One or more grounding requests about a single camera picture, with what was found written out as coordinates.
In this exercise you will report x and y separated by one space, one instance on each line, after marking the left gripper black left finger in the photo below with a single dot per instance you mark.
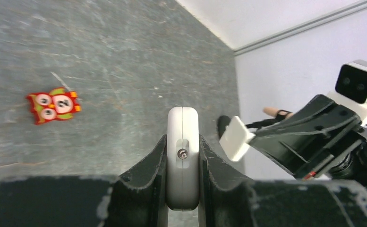
142 191

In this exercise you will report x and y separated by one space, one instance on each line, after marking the red battery pack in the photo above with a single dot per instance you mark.
57 105

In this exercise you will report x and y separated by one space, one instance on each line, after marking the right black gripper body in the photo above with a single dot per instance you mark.
339 154

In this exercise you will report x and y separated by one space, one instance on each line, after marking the black stand with pink disc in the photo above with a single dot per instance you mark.
277 115

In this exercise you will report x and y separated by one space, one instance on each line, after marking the white battery cover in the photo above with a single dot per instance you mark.
235 141

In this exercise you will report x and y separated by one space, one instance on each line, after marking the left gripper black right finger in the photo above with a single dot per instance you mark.
223 191

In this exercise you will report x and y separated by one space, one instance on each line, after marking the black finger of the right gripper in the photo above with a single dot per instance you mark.
278 142

